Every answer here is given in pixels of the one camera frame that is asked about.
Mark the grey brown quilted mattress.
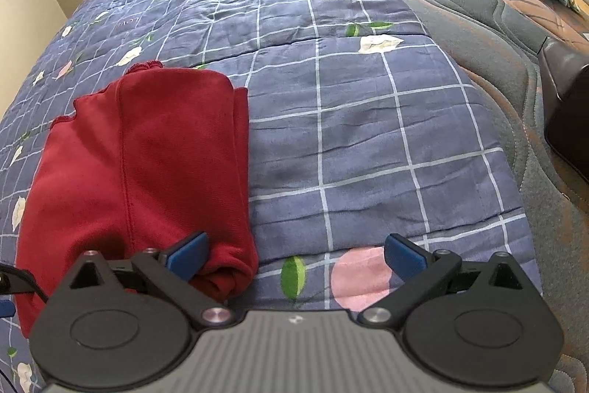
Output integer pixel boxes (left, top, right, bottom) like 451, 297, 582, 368
330, 0, 589, 393

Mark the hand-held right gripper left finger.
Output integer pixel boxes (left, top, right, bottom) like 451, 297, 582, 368
68, 231, 236, 327

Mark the blue floral checked quilt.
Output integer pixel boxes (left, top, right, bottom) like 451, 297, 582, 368
0, 0, 544, 393

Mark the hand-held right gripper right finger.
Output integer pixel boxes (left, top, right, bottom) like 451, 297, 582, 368
358, 233, 526, 326

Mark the red knit garment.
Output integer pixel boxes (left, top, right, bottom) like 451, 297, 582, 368
15, 60, 259, 338

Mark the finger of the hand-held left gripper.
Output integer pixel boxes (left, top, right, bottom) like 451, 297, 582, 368
0, 263, 49, 318

